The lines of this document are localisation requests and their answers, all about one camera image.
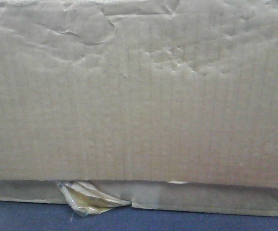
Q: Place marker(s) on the worn cardboard box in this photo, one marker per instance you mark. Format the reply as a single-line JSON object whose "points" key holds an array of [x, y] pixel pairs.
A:
{"points": [[169, 104]]}

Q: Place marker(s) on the peeling packing tape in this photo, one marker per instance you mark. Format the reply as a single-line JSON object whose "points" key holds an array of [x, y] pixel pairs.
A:
{"points": [[85, 199]]}

